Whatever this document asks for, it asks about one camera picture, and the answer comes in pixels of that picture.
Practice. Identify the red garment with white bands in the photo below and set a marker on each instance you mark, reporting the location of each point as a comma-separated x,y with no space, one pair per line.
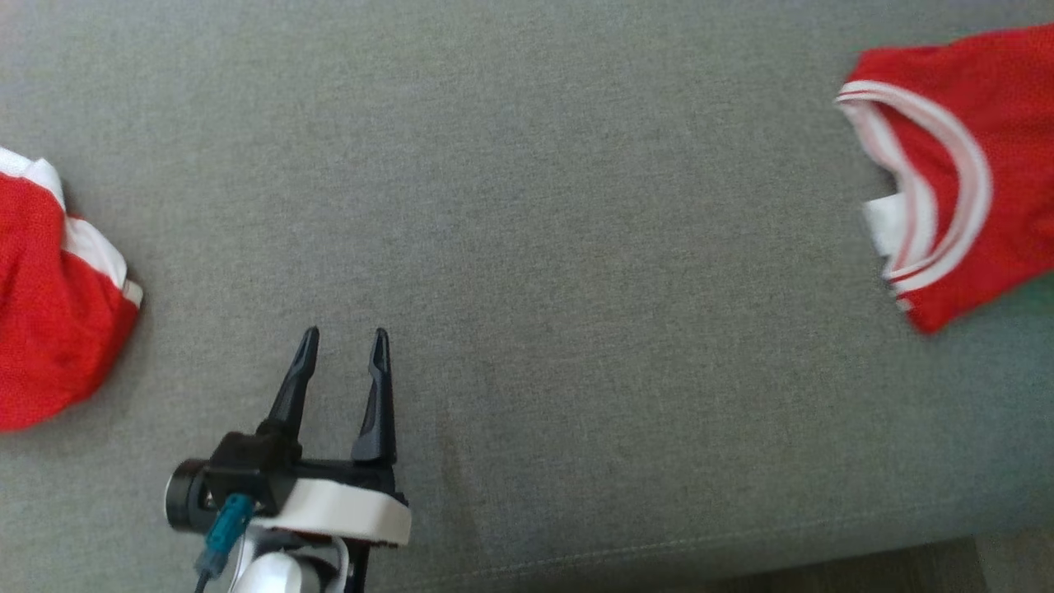
49,346

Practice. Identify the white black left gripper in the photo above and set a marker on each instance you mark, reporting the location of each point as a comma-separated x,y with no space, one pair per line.
346,511

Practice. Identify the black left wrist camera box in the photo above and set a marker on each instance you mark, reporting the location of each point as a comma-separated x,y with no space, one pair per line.
247,465

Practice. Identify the red shirt with striped trim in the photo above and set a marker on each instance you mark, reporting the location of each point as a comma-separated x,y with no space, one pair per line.
1013,123

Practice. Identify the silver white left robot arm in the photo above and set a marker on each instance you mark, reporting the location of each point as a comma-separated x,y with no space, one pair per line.
272,576

